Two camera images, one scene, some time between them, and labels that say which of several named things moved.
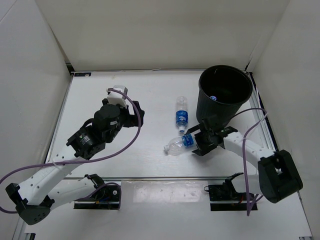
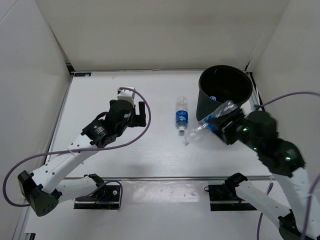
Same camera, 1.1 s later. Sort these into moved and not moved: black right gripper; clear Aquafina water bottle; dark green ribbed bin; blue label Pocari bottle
Moved: clear Aquafina water bottle; black right gripper
Not moved: dark green ribbed bin; blue label Pocari bottle
